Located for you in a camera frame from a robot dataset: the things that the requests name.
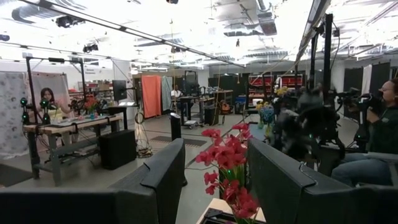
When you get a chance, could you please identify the white patterned backdrop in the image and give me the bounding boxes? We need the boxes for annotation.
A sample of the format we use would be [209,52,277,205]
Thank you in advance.
[0,71,29,158]

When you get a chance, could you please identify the orange background flowers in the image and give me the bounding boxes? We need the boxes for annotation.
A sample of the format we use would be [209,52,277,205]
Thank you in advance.
[83,95,99,121]

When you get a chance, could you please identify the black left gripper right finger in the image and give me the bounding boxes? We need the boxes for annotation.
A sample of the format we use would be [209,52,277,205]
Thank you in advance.
[248,138,398,224]

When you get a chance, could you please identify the teal hanging cloth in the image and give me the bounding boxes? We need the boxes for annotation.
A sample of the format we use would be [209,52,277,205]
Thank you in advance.
[160,75,174,112]

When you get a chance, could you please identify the blue and yellow background flowers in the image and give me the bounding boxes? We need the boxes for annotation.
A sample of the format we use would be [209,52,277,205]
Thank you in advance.
[255,101,276,137]

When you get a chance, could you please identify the black floor box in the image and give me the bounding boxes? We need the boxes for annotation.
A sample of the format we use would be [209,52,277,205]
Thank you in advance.
[98,129,137,170]

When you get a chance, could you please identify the small black monitor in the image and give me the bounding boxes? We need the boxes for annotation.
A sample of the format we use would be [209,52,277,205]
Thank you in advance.
[112,80,128,102]

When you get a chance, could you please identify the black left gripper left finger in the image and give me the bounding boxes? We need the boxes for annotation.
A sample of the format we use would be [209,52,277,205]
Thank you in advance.
[0,138,187,224]

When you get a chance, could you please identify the person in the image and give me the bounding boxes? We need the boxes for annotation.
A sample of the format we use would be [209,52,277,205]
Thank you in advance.
[331,77,398,187]
[170,84,184,100]
[39,87,73,121]

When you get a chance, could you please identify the wooden workbench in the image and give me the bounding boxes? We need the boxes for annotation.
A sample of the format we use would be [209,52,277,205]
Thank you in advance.
[23,114,124,187]

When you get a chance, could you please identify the black floor stand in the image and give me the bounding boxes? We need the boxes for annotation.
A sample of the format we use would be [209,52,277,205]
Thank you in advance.
[170,112,188,187]

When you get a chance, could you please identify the red flower bunch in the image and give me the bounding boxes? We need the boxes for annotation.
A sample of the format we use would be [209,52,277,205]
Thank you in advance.
[195,123,261,224]

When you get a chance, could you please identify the orange hanging cloth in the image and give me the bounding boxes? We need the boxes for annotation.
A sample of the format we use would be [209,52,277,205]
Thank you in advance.
[141,74,162,119]

